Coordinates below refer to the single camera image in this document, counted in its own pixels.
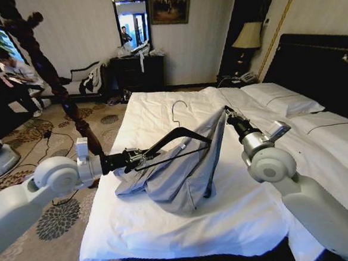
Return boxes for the bed with white sheet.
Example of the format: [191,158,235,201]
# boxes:
[68,76,348,261]

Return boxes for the grey shirt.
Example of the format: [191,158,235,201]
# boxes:
[109,105,238,222]

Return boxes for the white crumpled bag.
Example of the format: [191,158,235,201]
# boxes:
[148,47,166,58]

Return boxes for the dark wooden dresser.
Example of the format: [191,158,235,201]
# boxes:
[108,53,167,96]

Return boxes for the table lamp with cream shade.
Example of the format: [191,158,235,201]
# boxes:
[229,21,266,67]

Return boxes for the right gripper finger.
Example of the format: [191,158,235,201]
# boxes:
[223,104,237,122]
[227,105,247,122]

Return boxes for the framed painting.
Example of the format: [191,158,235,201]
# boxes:
[148,0,194,27]

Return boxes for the dark turned wooden post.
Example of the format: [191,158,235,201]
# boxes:
[3,7,107,169]

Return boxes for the dark shoes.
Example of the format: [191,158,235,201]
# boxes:
[105,88,133,107]

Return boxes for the clear plastic bag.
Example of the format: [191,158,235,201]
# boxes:
[116,44,134,58]

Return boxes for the black floor cable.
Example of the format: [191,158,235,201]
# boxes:
[21,128,76,166]

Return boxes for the black hanger with silver hook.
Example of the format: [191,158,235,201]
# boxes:
[129,99,215,173]

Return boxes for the white pillow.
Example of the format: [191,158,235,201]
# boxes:
[241,79,327,121]
[289,110,348,148]

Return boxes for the dark chaise with white cushion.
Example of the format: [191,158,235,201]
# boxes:
[42,60,112,101]

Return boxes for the white hanging cloth strip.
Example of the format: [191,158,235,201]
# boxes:
[138,50,147,74]

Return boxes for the dark nightstand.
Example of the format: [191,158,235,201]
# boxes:
[216,69,262,89]

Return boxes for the black and white cloth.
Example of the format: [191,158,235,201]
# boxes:
[78,65,105,95]

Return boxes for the dark framed wall mirror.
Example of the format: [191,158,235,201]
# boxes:
[110,0,154,54]

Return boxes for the dark bed headboard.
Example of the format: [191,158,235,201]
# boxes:
[258,29,348,132]

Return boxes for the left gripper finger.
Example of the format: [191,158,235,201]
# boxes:
[123,158,154,173]
[123,146,153,160]

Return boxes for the white telephone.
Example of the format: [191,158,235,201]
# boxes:
[236,70,257,84]

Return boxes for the person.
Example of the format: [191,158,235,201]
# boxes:
[0,43,53,120]
[120,25,134,48]

